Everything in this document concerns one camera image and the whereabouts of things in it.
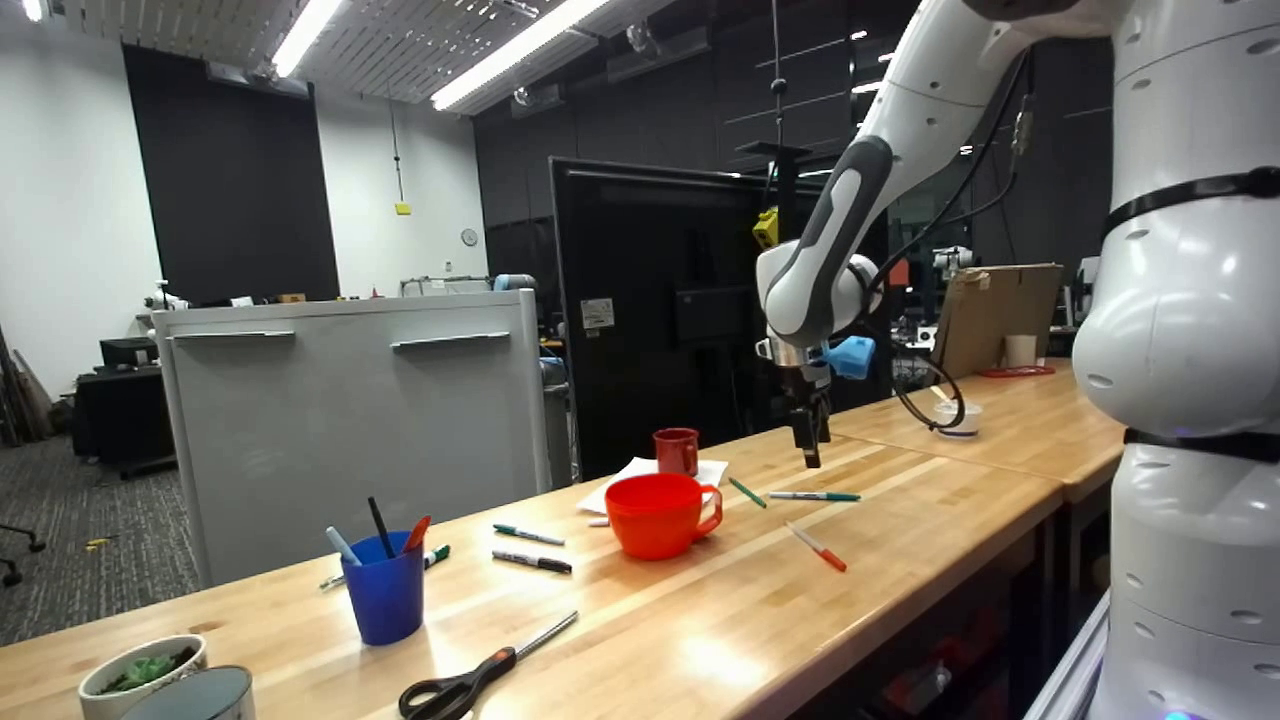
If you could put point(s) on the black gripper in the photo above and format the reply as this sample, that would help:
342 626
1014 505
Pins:
804 394

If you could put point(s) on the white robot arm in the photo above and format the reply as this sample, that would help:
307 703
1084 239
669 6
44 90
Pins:
1181 328

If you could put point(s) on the large orange-red cup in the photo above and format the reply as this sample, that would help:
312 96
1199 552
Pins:
661 517

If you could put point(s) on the white paper cup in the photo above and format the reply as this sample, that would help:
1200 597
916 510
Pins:
1018 348

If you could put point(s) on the green capped marker on table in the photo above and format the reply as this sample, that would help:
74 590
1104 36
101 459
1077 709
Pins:
528 535

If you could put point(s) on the black marker on table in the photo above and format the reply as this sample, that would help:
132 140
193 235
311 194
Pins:
533 563

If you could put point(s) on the marker behind blue cup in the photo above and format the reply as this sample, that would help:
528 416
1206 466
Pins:
429 563

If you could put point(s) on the red marker in cup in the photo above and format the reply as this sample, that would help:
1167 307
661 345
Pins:
416 535

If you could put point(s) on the black pen in cup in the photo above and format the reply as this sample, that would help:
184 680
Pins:
380 530

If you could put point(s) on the blue plastic cup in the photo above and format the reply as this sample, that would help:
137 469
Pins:
386 586

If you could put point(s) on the light blue pen in cup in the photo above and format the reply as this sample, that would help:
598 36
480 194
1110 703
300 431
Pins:
342 547

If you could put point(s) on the white paper sheet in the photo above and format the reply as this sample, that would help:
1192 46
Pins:
708 473

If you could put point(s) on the red and white pen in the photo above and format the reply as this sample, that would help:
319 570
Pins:
822 551

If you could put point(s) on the small dark red mug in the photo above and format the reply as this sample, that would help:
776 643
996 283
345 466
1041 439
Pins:
677 449

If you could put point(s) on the small white bowl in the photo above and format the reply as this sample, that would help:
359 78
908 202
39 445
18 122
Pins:
967 416

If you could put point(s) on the cardboard box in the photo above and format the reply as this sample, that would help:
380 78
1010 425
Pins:
986 307

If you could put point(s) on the large black panel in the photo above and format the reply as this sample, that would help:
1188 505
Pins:
656 290

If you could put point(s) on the white pot with plant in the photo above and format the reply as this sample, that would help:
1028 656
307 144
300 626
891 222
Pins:
120 680

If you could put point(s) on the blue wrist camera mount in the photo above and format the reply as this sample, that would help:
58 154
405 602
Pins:
848 356

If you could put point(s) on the black handled scissors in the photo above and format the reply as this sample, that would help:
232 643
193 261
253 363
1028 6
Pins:
455 696

